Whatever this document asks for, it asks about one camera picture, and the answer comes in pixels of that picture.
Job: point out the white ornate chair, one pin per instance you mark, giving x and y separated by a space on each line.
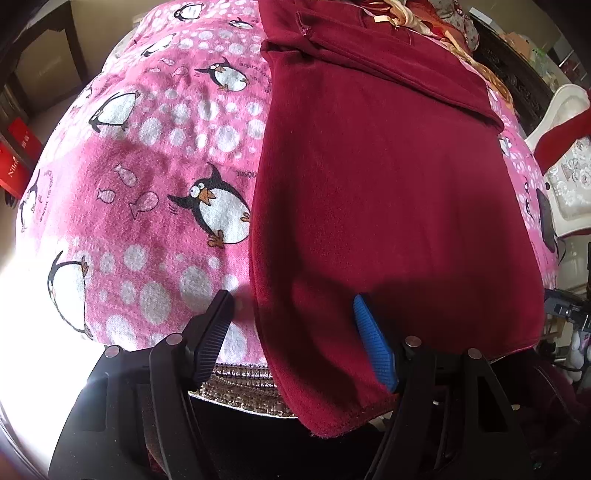
572 180

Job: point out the dark wooden table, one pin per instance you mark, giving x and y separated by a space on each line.
51 46

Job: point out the red box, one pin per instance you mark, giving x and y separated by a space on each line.
11 170
23 134

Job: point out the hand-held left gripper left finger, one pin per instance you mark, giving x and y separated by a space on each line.
210 337

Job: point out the brown woven mattress cover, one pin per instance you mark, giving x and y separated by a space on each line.
240 387

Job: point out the dark carved wooden furniture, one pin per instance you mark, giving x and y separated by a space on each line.
512 69

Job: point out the maroon fleece garment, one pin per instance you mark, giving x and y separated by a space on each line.
378 184

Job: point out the red knitted sweater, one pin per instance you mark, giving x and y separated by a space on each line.
556 138

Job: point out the floral print pillow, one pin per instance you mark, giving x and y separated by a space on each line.
461 21

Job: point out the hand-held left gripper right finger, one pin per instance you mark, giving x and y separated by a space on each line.
376 341

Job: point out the pink penguin print blanket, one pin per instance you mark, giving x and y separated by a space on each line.
152 152

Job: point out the white plush toy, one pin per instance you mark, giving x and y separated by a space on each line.
577 350

